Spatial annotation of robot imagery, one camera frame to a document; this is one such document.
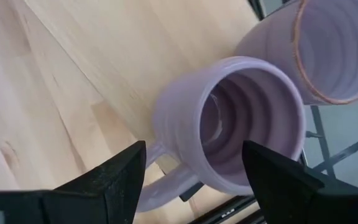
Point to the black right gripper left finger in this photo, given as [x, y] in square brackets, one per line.
[110, 193]

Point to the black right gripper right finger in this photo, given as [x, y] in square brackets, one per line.
[284, 193]

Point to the lavender bubble-shaped mug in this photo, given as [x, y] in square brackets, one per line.
[179, 124]

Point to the pink mug brown rim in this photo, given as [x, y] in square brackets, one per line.
[269, 46]

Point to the black table support frame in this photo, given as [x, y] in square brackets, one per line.
[322, 140]

